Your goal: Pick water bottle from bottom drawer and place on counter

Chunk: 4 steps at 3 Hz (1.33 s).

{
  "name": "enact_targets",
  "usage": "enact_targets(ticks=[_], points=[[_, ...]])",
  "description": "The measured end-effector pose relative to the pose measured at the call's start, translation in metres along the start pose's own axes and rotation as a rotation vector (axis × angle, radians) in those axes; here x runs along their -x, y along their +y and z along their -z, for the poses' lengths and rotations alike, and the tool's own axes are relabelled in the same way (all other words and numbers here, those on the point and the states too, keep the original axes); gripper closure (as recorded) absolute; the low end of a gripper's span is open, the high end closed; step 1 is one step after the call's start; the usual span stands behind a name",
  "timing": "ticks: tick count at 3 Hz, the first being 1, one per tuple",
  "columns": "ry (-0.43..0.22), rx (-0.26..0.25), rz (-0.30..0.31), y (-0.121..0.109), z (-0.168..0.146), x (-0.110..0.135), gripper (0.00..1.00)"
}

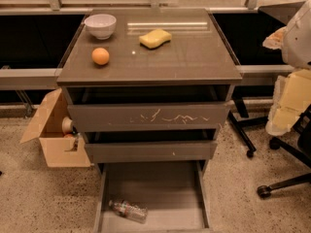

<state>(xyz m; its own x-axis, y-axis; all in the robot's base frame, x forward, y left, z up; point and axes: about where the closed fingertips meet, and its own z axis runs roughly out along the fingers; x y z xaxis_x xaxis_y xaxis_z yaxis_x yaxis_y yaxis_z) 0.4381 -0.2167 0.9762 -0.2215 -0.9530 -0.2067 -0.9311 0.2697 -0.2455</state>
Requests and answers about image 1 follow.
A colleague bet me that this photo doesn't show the black office chair base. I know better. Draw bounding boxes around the black office chair base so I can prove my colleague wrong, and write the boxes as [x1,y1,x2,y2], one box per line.
[257,104,311,200]

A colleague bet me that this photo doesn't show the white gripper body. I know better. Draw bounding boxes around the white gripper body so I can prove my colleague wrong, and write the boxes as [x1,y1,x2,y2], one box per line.
[262,26,287,50]

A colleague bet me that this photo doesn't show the clear plastic water bottle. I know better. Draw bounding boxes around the clear plastic water bottle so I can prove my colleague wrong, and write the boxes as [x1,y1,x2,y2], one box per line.
[109,199,148,223]

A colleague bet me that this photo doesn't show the middle grey drawer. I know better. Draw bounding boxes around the middle grey drawer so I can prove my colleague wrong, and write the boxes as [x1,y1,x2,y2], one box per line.
[85,141,217,163]

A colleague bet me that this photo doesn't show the black side table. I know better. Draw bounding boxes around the black side table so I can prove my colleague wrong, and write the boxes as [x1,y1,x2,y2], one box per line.
[227,0,311,158]

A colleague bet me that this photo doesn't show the yellow sponge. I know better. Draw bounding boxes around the yellow sponge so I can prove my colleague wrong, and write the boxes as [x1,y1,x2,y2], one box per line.
[139,29,172,49]

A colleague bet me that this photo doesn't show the small bottle in box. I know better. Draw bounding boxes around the small bottle in box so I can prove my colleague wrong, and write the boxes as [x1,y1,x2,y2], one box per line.
[72,133,81,151]

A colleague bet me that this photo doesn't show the grey drawer cabinet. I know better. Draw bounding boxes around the grey drawer cabinet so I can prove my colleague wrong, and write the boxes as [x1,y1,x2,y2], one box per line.
[56,7,244,233]

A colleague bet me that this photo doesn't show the orange fruit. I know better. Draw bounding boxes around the orange fruit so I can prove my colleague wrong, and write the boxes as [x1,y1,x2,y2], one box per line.
[91,48,110,65]

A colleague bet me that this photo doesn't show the white round object in box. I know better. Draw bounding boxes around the white round object in box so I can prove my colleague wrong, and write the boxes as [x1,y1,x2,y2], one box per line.
[61,116,73,134]

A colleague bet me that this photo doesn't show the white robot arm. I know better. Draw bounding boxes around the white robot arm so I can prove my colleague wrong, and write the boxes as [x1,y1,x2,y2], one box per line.
[262,0,311,136]

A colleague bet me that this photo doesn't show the open cardboard box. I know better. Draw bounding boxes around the open cardboard box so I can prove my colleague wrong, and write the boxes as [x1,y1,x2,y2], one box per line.
[20,88,90,167]

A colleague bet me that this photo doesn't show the top grey drawer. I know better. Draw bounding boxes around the top grey drawer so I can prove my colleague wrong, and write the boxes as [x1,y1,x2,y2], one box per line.
[68,103,228,132]

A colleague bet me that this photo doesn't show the white ceramic bowl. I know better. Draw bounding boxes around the white ceramic bowl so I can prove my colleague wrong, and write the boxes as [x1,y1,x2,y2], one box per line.
[84,14,117,40]

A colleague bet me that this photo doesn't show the bottom grey open drawer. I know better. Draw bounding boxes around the bottom grey open drawer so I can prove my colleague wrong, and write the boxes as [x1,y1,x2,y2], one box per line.
[92,161,212,233]

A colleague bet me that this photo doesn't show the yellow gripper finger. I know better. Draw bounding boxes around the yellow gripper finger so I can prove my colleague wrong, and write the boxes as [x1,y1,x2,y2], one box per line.
[280,69,311,112]
[265,107,300,136]

